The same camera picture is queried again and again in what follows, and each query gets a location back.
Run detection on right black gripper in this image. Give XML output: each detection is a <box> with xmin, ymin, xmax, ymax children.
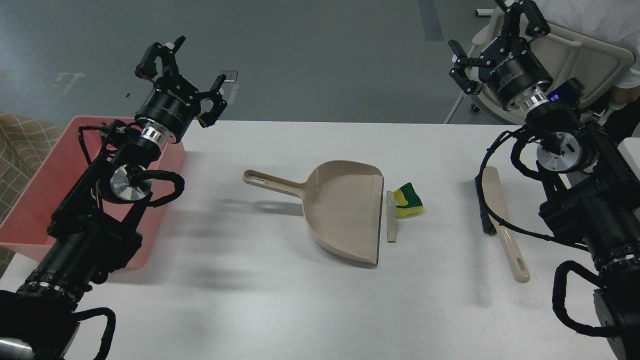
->
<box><xmin>448</xmin><ymin>0</ymin><xmax>554</xmax><ymax>112</ymax></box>

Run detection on pink plastic bin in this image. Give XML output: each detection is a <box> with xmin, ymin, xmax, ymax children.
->
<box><xmin>0</xmin><ymin>116</ymin><xmax>186</xmax><ymax>270</ymax></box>

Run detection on white plastic chair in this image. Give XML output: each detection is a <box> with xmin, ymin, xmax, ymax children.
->
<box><xmin>445</xmin><ymin>23</ymin><xmax>635</xmax><ymax>125</ymax></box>

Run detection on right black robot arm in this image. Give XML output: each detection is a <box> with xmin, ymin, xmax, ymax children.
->
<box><xmin>448</xmin><ymin>0</ymin><xmax>639</xmax><ymax>360</ymax></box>

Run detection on person in white shirt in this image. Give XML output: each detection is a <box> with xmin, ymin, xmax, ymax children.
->
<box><xmin>505</xmin><ymin>0</ymin><xmax>640</xmax><ymax>108</ymax></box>

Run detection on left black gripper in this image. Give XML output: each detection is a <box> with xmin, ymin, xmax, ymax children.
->
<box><xmin>134</xmin><ymin>35</ymin><xmax>228</xmax><ymax>143</ymax></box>

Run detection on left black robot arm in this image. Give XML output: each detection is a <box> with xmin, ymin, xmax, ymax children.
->
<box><xmin>1</xmin><ymin>36</ymin><xmax>227</xmax><ymax>360</ymax></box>

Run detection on silver floor bracket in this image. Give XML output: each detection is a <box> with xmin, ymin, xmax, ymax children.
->
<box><xmin>210</xmin><ymin>69</ymin><xmax>240</xmax><ymax>106</ymax></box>

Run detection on beige plastic dustpan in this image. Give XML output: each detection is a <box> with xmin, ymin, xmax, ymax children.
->
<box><xmin>242</xmin><ymin>160</ymin><xmax>384</xmax><ymax>267</ymax></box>

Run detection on yellow green sponge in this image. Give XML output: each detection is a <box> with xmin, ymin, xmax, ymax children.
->
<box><xmin>392</xmin><ymin>182</ymin><xmax>425</xmax><ymax>219</ymax></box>

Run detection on beige checkered cloth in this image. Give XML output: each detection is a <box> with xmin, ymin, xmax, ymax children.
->
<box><xmin>0</xmin><ymin>112</ymin><xmax>63</xmax><ymax>279</ymax></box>

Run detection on beige hand brush black bristles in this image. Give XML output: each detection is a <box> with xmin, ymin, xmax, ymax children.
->
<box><xmin>474</xmin><ymin>166</ymin><xmax>531</xmax><ymax>284</ymax></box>

